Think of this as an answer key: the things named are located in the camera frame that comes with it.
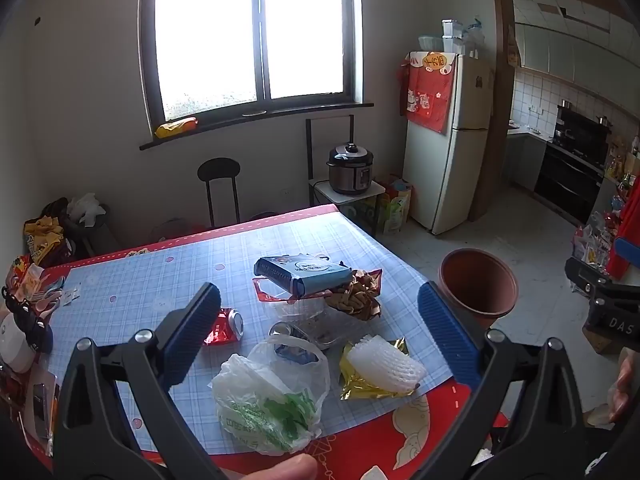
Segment stacked white storage boxes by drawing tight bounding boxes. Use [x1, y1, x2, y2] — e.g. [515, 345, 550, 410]
[441, 19, 466, 53]

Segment red hanging cloth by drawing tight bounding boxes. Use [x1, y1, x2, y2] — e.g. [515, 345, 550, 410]
[605, 205, 640, 281]

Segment blue tissue packet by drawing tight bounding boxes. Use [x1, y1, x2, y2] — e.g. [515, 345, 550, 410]
[252, 254, 353, 297]

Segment red printed fridge cloth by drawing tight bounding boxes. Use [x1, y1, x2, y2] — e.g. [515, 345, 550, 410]
[397, 51, 458, 134]

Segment red shopping bag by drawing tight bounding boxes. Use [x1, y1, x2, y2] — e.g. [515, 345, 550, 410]
[385, 176, 413, 202]

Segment silver black pressure cooker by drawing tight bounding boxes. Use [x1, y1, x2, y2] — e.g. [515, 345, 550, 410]
[326, 143, 375, 194]

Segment shelf of bottles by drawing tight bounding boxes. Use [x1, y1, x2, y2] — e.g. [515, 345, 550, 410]
[602, 135, 640, 201]

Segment dark framed window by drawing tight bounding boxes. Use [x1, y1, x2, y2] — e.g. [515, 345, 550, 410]
[137, 0, 376, 151]

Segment white foam fruit net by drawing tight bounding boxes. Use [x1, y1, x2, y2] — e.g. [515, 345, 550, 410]
[346, 334, 424, 393]

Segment white top black frame rack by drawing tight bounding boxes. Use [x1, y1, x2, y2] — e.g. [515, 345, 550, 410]
[305, 115, 387, 233]

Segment clear plastic bags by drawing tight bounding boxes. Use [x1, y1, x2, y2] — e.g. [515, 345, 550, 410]
[462, 19, 486, 56]

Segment black integrated stove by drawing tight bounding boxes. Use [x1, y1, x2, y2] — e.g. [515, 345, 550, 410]
[534, 105, 612, 226]

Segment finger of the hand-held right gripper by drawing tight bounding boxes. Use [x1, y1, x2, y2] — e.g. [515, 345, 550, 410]
[615, 237, 640, 263]
[565, 257, 613, 297]

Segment gold foil wrapper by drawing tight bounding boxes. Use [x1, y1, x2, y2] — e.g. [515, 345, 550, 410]
[340, 337, 426, 401]

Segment brown snack wrapper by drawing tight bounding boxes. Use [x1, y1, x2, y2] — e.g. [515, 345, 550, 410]
[324, 268, 383, 321]

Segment yellow snack bags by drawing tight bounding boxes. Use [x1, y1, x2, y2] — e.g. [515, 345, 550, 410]
[22, 215, 66, 266]

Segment grey kitchen base cabinet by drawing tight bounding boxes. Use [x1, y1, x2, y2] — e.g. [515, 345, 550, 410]
[502, 127, 548, 191]

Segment black bin with white bag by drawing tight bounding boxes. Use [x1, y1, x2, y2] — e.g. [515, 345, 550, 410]
[42, 192, 111, 256]

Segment cream two door fridge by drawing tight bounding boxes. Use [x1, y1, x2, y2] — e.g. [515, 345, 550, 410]
[402, 50, 496, 236]

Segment white plastic bag green print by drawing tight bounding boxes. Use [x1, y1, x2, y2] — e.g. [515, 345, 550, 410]
[212, 335, 331, 457]

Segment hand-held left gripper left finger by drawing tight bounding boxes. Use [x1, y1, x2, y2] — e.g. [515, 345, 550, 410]
[52, 282, 223, 480]

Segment crushed red can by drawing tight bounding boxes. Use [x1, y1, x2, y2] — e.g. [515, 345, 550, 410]
[202, 307, 246, 347]

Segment green white sack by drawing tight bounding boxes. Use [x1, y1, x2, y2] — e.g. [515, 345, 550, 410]
[375, 192, 412, 233]

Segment red snack packets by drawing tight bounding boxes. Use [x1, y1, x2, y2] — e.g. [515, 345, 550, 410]
[5, 255, 46, 301]

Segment person's right hand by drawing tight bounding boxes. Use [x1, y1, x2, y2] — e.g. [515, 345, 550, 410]
[607, 347, 640, 426]

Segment cardboard box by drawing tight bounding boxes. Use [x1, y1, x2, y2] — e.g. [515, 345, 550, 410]
[582, 322, 621, 356]

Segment white round device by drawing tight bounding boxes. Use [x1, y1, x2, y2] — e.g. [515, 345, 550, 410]
[0, 312, 36, 373]

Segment red package with clear tray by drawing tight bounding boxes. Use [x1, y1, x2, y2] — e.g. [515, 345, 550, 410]
[252, 276, 333, 323]

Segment rack of bagged goods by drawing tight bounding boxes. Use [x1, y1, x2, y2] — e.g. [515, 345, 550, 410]
[572, 210, 621, 281]

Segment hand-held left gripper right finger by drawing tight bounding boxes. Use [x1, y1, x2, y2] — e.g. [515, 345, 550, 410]
[417, 281, 588, 480]

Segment wooden door frame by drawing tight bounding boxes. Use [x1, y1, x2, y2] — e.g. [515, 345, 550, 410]
[470, 0, 621, 221]

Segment silver blue can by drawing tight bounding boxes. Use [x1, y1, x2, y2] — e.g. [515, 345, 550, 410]
[269, 321, 323, 363]

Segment yellow orange packet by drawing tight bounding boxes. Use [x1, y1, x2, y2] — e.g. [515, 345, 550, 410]
[154, 116, 199, 140]

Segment brown plastic bucket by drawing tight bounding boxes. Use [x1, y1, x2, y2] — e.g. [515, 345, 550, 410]
[437, 248, 520, 325]

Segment grey kitchen wall cabinets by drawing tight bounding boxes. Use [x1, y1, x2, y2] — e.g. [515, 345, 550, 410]
[515, 22, 640, 103]

